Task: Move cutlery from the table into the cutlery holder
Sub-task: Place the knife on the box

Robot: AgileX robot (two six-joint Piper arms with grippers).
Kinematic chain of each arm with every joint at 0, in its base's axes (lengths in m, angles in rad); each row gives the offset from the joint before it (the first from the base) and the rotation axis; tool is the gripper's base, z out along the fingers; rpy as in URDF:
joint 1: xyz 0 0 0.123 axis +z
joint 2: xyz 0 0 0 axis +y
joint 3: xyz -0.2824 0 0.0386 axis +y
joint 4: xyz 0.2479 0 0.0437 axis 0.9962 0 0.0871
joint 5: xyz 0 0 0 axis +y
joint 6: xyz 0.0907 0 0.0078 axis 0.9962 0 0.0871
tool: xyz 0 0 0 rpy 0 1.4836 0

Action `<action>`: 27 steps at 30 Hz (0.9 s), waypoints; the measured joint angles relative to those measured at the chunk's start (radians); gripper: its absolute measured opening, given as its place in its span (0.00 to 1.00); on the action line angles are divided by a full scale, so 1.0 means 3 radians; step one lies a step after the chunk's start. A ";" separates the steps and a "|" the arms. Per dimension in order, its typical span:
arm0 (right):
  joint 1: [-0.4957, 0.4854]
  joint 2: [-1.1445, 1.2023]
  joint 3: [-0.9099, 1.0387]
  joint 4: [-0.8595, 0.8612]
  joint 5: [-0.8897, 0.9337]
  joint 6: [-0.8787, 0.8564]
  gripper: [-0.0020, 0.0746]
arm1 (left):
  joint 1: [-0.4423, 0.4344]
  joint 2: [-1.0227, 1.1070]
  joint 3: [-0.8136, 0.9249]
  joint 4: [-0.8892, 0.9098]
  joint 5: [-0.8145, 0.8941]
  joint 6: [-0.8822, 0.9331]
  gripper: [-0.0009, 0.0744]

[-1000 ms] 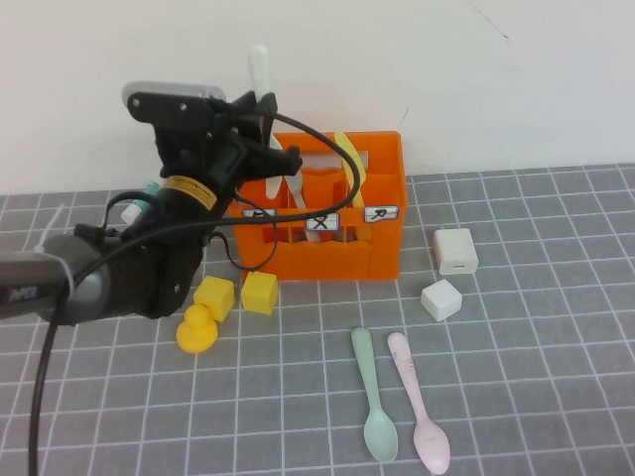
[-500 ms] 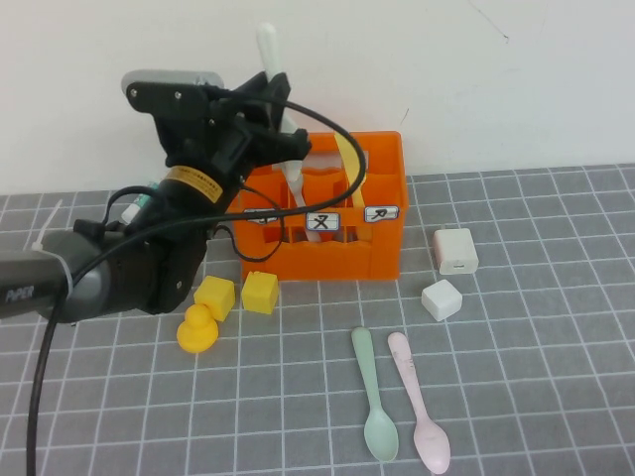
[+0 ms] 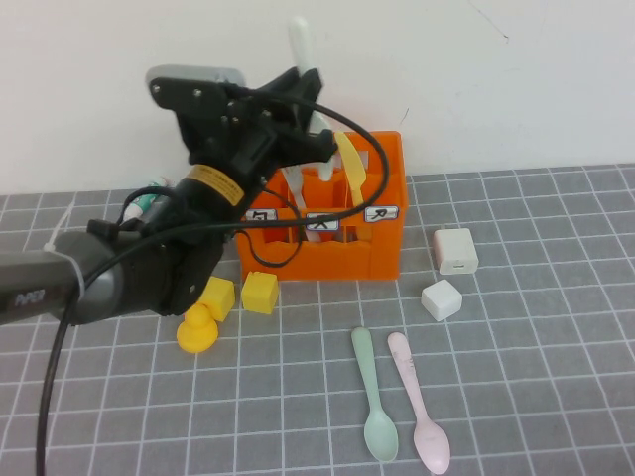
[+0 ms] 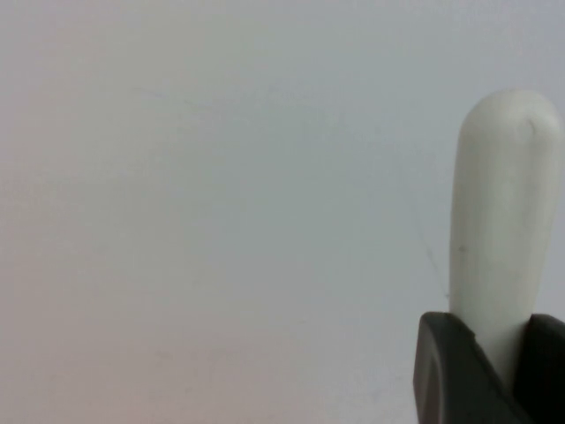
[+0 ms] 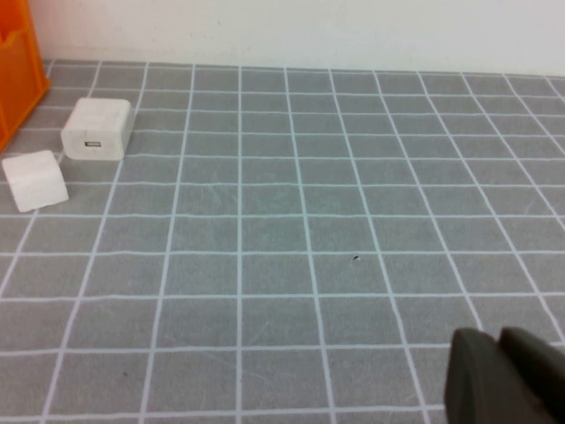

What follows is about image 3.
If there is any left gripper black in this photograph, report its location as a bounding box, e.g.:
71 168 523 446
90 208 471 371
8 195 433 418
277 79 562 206
172 68 344 195

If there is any cream white plastic knife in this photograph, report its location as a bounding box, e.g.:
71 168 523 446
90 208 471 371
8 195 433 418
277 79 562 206
288 16 335 182

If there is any yellow plastic knife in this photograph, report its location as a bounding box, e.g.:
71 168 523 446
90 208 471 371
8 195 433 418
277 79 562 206
332 131 368 204

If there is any grey plastic fork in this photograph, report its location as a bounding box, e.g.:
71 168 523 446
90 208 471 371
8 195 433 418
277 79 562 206
281 166 312 244

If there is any green plastic spoon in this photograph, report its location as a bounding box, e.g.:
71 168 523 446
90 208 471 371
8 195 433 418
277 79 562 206
350 326 400 463

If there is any pink plastic spoon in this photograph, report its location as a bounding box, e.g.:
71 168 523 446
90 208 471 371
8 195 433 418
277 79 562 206
386 331 451 474

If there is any orange plastic cutlery holder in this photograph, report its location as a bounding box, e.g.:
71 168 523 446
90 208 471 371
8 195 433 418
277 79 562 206
232 130 411 282

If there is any paper label spoon character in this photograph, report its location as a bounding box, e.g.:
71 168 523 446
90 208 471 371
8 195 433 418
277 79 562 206
245 207 279 225

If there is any paper label fork character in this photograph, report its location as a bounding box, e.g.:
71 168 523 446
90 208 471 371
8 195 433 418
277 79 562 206
305 212 342 232

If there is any paper label knife character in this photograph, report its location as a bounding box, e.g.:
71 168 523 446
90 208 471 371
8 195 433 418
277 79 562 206
364 204 400 223

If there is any white green glue stick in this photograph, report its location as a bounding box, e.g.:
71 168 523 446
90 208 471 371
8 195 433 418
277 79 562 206
123 177 173 220

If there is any yellow foam cube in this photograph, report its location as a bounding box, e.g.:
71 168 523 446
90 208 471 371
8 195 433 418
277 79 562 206
241 270 280 314
197 276 237 322

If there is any white plastic cube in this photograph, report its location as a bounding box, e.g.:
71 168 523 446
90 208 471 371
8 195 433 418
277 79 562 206
421 279 464 322

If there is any yellow rubber duck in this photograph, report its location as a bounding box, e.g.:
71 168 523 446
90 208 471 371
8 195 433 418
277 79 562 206
176 302 219 354

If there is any white zip tie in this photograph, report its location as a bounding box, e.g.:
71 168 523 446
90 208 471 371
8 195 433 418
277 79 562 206
44 207 85 304

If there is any grey grid table mat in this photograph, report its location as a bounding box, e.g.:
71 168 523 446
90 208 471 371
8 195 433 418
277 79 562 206
0 163 635 476

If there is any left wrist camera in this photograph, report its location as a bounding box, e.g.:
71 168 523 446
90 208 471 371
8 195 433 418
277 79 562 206
145 63 248 111

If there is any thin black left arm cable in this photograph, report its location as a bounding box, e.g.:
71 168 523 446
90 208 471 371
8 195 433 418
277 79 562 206
244 226 305 270

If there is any white USB wall charger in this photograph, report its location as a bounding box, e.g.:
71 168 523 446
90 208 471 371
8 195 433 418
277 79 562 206
432 226 480 277

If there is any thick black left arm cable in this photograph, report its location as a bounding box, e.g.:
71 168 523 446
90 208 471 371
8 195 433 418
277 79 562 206
34 83 391 476

